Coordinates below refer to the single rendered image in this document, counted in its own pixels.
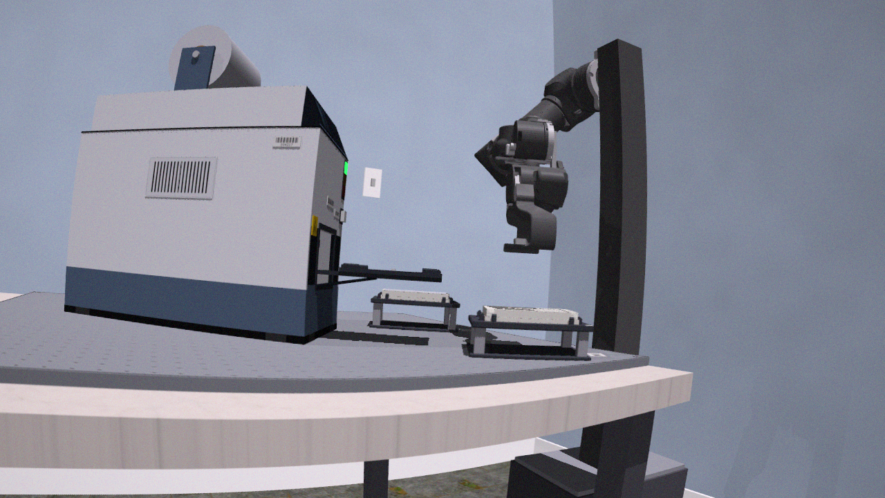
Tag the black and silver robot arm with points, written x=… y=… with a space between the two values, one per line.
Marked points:
x=563 y=106

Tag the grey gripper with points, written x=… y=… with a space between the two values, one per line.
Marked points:
x=540 y=191

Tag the white cylinder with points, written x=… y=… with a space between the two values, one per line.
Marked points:
x=231 y=66

